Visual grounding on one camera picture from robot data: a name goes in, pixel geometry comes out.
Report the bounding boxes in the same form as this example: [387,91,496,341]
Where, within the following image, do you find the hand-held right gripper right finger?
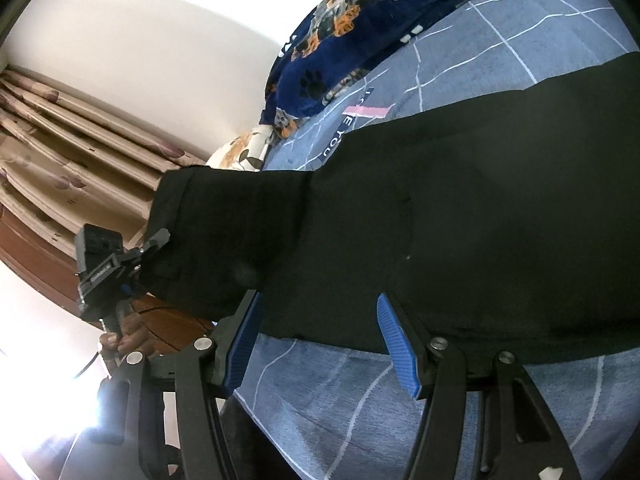
[376,292,583,480]

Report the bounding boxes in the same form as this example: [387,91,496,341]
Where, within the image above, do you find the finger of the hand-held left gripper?
[134,228,172,266]

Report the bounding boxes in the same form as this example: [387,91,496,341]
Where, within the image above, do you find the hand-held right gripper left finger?
[90,290,265,480]

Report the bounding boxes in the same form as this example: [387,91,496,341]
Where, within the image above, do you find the black pants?
[142,52,640,366]

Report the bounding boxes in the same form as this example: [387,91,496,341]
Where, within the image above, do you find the person's left hand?
[98,312,157,361]

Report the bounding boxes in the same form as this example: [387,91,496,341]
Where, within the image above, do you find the blue checked bed sheet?
[220,0,640,480]

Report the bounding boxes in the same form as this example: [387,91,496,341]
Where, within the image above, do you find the beige floral curtain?
[0,67,208,256]

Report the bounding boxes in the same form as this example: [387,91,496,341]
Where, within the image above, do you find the white floral pillow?
[206,125,276,172]

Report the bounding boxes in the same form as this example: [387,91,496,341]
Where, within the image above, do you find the navy dog print blanket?
[260,0,531,138]

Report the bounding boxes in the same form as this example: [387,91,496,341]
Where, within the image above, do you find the black cable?
[74,344,105,380]

